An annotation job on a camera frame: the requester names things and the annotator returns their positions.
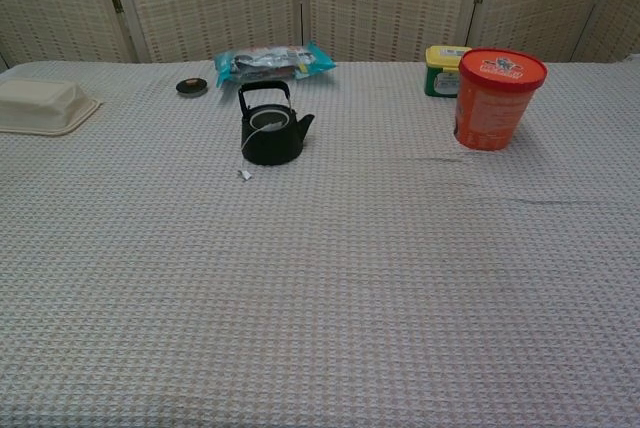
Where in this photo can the green box with yellow lid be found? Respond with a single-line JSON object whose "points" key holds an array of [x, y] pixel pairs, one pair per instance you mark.
{"points": [[440, 75]]}

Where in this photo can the white woven tablecloth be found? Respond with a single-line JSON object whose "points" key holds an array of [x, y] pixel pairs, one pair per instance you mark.
{"points": [[350, 273]]}

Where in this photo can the teal snack package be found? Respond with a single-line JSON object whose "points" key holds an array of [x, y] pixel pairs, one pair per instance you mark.
{"points": [[280, 62]]}

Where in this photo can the round black teapot lid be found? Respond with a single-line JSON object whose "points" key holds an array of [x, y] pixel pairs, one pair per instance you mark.
{"points": [[191, 87]]}

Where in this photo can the orange tub with red lid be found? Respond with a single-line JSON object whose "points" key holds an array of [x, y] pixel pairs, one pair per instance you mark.
{"points": [[492, 108]]}

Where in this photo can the woven bamboo folding screen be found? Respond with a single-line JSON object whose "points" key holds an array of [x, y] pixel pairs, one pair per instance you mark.
{"points": [[390, 3]]}

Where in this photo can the beige takeout food container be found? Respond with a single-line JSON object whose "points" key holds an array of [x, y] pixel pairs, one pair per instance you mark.
{"points": [[35, 108]]}

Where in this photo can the black cast iron teapot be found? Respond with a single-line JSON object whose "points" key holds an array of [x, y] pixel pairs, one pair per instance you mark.
{"points": [[272, 145]]}

